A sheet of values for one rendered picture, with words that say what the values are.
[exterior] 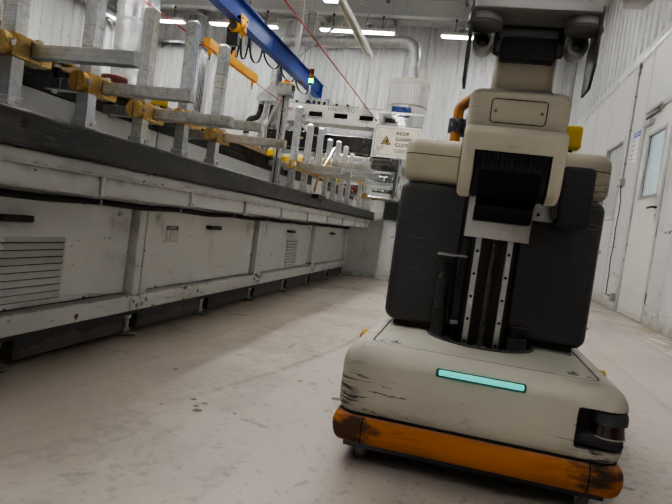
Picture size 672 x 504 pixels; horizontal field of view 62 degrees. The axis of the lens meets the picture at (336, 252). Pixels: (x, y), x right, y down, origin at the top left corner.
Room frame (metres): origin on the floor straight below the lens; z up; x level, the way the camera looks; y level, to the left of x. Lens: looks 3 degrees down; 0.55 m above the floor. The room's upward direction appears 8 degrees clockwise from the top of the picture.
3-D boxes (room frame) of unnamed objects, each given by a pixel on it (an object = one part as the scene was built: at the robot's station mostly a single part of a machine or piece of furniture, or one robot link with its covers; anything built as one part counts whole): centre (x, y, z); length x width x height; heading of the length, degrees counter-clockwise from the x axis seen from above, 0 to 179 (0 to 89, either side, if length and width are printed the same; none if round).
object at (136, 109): (1.74, 0.64, 0.80); 0.14 x 0.06 x 0.05; 167
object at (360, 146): (6.37, 0.14, 0.95); 1.65 x 0.70 x 1.90; 77
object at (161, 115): (1.75, 0.57, 0.80); 0.43 x 0.03 x 0.04; 77
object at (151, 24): (1.72, 0.64, 0.87); 0.04 x 0.04 x 0.48; 77
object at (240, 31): (8.24, 1.83, 2.95); 0.34 x 0.26 x 0.49; 167
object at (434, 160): (1.61, -0.44, 0.59); 0.55 x 0.34 x 0.83; 77
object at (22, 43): (1.26, 0.75, 0.83); 0.14 x 0.06 x 0.05; 167
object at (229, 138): (2.23, 0.46, 0.82); 0.43 x 0.03 x 0.04; 77
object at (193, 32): (1.97, 0.59, 0.93); 0.04 x 0.04 x 0.48; 77
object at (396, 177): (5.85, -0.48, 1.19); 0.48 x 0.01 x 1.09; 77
